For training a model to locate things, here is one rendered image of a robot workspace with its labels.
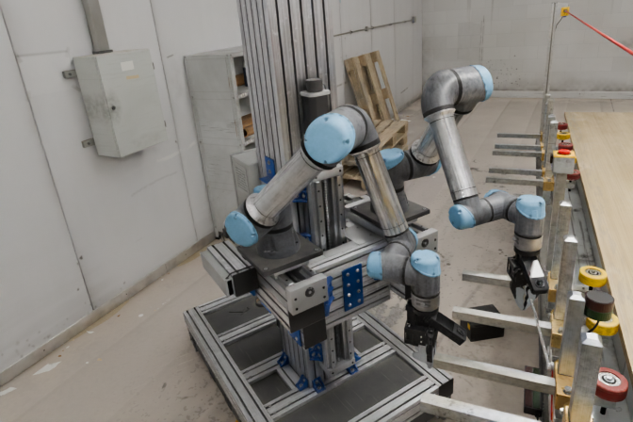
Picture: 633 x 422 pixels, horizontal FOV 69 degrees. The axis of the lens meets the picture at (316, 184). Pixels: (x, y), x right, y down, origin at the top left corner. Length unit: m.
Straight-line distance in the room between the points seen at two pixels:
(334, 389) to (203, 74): 2.39
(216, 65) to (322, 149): 2.45
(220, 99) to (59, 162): 1.19
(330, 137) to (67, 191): 2.25
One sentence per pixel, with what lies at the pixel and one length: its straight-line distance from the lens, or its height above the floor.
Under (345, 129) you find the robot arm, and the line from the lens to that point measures 1.11.
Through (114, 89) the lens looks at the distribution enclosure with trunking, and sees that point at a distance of 3.00.
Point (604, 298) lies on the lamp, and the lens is 1.30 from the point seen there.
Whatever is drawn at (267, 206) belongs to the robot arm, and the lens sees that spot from 1.31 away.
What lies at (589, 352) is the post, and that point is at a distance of 1.05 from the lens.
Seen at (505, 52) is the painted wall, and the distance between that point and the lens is 9.14.
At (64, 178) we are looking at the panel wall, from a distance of 3.11.
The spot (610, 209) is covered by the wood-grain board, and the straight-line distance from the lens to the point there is 2.31.
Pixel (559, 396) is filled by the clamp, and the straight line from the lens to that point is 1.37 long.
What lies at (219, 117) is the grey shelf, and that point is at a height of 1.09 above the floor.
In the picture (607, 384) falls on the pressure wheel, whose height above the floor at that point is 0.91.
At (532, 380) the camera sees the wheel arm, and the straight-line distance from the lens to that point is 1.40.
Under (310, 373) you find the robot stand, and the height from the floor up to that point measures 0.31.
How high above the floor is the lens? 1.80
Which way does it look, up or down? 21 degrees down
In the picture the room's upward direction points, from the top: 5 degrees counter-clockwise
